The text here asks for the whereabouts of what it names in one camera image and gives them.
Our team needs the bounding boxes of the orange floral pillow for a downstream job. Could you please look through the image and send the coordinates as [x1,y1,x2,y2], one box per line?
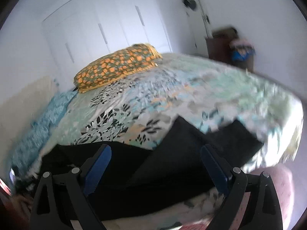
[73,44,162,93]

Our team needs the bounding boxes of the brown wooden side table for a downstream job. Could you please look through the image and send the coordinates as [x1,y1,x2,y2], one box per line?
[207,26,254,73]

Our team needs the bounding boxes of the pile of clothes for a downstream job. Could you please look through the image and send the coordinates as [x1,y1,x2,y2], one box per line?
[229,39,255,62]

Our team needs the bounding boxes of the floral leaf-print bedsheet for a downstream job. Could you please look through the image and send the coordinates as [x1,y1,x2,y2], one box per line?
[7,52,304,230]

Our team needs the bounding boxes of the black pants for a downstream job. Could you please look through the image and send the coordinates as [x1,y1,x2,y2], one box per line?
[38,115,264,222]

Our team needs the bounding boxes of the pink floral clothing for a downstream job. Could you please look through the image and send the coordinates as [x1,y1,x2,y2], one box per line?
[230,163,295,229]

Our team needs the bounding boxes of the white door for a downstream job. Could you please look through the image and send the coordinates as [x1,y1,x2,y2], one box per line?
[184,0,212,57]

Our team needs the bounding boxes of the white wardrobe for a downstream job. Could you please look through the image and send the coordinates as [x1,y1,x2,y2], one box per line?
[42,0,171,91]

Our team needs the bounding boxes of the teal patterned blanket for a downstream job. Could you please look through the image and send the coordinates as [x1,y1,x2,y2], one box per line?
[9,90,77,177]

